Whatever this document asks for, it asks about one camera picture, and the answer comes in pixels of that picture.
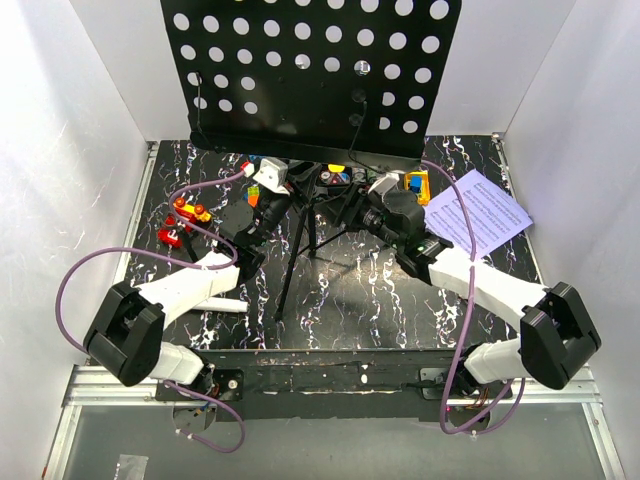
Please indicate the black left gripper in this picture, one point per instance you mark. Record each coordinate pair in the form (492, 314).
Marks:
(286, 196)

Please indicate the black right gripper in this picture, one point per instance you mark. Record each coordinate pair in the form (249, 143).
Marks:
(360, 200)

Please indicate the black music stand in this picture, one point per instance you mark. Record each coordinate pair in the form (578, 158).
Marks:
(331, 82)

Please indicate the sheet music page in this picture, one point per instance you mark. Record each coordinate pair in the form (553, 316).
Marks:
(495, 216)

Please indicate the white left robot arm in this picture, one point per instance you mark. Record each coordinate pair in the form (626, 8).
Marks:
(126, 335)

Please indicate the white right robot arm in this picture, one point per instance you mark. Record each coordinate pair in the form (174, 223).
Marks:
(556, 335)

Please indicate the blue orange toy block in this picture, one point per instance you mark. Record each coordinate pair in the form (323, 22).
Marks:
(253, 195)

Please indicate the black poker chip case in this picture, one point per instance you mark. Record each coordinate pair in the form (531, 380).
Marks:
(313, 180)

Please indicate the yellow toy block tray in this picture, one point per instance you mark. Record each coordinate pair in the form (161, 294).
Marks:
(418, 183)

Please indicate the red toy bus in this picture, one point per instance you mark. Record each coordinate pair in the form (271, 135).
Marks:
(187, 212)

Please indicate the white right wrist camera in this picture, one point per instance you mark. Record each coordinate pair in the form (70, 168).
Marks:
(385, 183)

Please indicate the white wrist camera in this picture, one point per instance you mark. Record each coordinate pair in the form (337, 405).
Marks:
(269, 172)
(385, 183)

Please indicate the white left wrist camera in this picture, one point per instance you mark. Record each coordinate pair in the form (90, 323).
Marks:
(269, 172)

